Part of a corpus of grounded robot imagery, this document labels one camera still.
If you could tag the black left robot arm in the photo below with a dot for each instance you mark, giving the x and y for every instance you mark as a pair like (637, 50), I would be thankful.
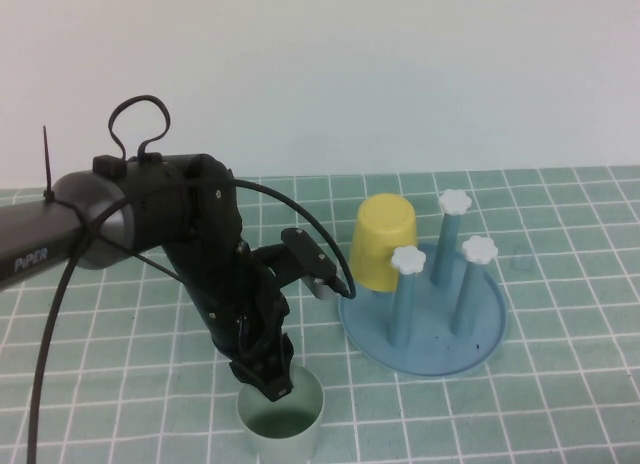
(150, 209)

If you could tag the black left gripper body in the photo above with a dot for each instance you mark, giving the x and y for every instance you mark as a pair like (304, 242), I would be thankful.
(245, 314)

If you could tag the yellow plastic cup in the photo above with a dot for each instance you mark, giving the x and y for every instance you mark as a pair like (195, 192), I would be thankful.
(380, 234)

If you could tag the green checked tablecloth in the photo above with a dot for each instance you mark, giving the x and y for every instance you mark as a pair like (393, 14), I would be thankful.
(500, 409)

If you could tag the black zip tie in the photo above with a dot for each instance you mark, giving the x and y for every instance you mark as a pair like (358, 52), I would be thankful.
(49, 184)

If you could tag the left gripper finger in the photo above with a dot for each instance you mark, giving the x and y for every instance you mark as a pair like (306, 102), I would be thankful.
(246, 375)
(277, 389)

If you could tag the pale green plastic cup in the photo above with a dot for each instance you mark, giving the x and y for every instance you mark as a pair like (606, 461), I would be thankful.
(310, 395)

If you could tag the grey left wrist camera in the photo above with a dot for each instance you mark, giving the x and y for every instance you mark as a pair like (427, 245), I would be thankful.
(322, 289)

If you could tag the blue cup stand flower pegs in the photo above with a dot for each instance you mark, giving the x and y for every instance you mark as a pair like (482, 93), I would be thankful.
(435, 334)

